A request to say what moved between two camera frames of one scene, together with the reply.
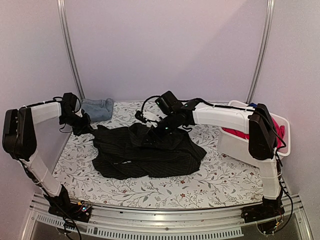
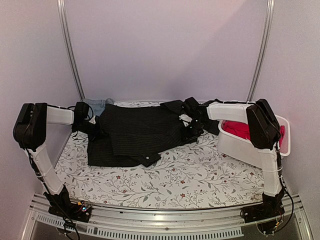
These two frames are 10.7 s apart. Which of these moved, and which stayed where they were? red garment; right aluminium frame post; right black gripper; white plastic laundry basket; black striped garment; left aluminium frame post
Moved: right black gripper; black striped garment
Stayed: right aluminium frame post; left aluminium frame post; red garment; white plastic laundry basket
